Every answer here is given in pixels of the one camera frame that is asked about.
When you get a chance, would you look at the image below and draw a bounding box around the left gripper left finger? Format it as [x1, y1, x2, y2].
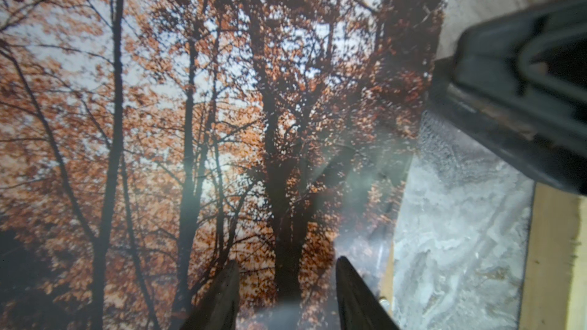
[180, 260, 240, 330]

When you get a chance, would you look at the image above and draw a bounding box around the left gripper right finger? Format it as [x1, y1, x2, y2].
[336, 257, 399, 330]

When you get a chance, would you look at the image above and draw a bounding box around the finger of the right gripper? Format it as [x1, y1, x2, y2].
[428, 0, 586, 195]

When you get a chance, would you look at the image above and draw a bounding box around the light wooden picture frame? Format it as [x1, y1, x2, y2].
[518, 183, 586, 329]

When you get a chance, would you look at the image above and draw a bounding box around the autumn forest photo print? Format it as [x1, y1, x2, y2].
[1, 0, 446, 329]

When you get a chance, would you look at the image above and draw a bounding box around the brown frame backing board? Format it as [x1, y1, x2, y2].
[378, 243, 394, 316]

